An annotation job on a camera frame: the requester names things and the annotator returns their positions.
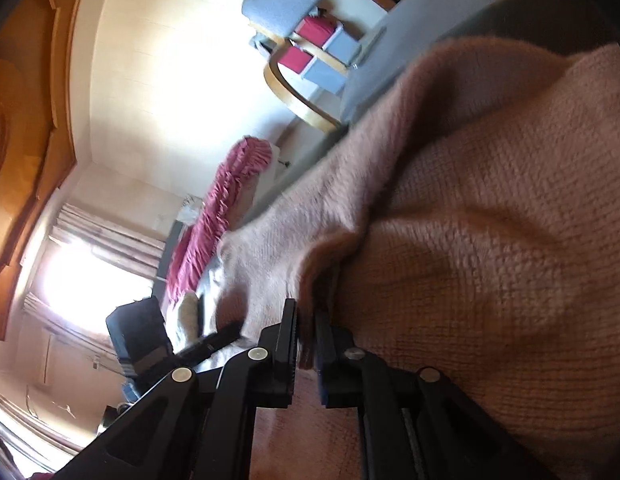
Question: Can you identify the pink knit sweater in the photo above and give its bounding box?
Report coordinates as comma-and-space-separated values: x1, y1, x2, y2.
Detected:
217, 38, 620, 479

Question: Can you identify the white knit folded garment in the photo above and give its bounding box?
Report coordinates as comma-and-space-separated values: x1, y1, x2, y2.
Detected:
166, 292, 199, 353

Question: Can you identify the striped curtain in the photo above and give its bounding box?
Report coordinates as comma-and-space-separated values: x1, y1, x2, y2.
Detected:
48, 203, 166, 280

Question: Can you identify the pink ruffled bedding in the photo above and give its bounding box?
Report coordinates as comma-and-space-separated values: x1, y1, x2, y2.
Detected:
166, 136, 273, 304

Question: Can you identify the grey plastic bin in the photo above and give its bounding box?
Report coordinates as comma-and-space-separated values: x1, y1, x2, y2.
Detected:
299, 24, 364, 96

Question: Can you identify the red storage box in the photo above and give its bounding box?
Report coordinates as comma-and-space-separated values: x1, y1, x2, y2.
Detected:
278, 15, 337, 75

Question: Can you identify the grey chair with wooden arms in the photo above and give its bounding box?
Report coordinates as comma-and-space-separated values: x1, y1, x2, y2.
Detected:
242, 0, 499, 132

